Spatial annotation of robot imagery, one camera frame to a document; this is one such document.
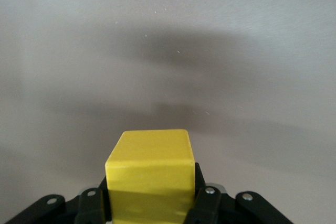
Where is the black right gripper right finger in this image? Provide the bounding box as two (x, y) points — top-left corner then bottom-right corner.
(184, 163), (292, 224)

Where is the yellow wooden cube block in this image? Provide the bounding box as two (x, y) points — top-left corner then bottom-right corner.
(104, 129), (196, 224)

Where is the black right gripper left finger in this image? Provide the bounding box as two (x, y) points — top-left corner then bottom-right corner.
(7, 176), (113, 224)

